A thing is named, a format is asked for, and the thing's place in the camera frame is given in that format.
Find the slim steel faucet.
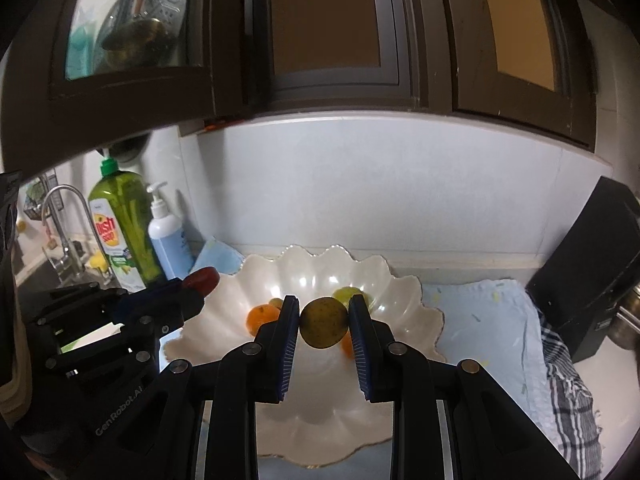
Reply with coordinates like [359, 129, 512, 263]
[41, 184, 88, 281]

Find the teal printed plastic bag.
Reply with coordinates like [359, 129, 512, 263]
[67, 10, 101, 78]

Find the plaid grey cloth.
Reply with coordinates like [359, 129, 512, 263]
[530, 295, 606, 480]

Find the black wire basket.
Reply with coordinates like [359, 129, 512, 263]
[22, 175, 63, 221]

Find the white scalloped bowl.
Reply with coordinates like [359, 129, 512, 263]
[162, 244, 446, 471]

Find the steel pot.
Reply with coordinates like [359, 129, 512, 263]
[607, 280, 640, 348]

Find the steel sink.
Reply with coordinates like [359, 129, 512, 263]
[15, 255, 108, 291]

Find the light blue cloth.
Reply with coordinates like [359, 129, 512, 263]
[190, 237, 556, 480]

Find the blue pump bottle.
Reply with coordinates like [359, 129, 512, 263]
[145, 181, 196, 281]

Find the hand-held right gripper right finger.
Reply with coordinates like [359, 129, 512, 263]
[347, 294, 583, 480]

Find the black knife block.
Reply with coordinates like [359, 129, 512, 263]
[525, 175, 640, 365]

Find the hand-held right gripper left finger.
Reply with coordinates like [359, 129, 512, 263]
[159, 295, 302, 480]

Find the red date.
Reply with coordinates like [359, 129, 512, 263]
[187, 266, 221, 297]

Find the round steel steamer plate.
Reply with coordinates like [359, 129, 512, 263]
[97, 0, 187, 61]

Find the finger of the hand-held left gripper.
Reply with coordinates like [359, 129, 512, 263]
[124, 289, 209, 347]
[111, 275, 200, 319]

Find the green apple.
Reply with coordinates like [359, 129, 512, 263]
[332, 286, 371, 311]

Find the green dish soap bottle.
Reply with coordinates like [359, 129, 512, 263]
[87, 157, 166, 291]

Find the dark wooden wall cabinet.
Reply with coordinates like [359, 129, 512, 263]
[0, 0, 601, 171]

